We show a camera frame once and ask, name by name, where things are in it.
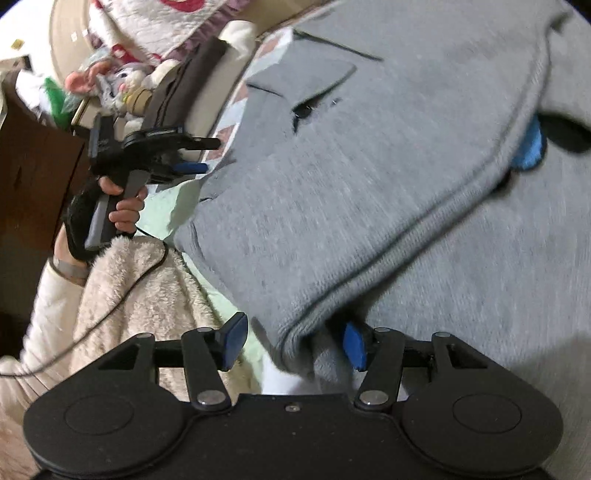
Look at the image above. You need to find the black cable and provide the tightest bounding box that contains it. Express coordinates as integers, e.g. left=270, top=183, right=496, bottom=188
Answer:
left=0, top=224, right=169, bottom=377

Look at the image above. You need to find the grey plush bunny toy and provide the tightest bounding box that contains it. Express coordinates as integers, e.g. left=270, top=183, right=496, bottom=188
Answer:
left=65, top=60, right=181, bottom=134

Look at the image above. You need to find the grey knit sweater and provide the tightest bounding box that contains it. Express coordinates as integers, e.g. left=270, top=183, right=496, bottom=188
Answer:
left=173, top=0, right=591, bottom=462

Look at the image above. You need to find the cream fleece cloth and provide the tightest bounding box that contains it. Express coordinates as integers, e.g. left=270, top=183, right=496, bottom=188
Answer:
left=0, top=237, right=264, bottom=480

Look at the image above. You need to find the white quilted blanket red print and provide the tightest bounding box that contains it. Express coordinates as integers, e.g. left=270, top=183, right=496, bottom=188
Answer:
left=88, top=0, right=259, bottom=70

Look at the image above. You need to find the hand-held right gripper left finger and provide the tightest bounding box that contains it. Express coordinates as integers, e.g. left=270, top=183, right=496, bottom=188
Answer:
left=97, top=312, right=249, bottom=411

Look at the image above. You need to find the green plastic bag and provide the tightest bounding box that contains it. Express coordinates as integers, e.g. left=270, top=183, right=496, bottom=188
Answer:
left=44, top=76, right=77, bottom=127

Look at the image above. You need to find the person's left hand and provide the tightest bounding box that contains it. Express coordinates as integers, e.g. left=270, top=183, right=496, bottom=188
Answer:
left=67, top=176, right=148, bottom=264

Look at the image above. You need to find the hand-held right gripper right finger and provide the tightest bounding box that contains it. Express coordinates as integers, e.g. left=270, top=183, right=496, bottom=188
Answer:
left=344, top=322, right=490, bottom=411

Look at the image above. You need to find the grey wristband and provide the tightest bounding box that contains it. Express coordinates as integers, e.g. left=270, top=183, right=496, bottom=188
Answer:
left=48, top=257, right=89, bottom=280

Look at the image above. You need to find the dark folded cloth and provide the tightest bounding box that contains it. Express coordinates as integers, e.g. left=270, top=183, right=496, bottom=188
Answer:
left=141, top=37, right=232, bottom=134

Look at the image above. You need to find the dark wooden drawer cabinet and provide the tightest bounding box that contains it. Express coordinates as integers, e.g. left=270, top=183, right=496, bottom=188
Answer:
left=0, top=88, right=93, bottom=324

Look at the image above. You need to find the person's left forearm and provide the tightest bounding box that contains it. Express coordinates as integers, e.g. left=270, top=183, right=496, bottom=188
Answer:
left=21, top=226, right=90, bottom=370

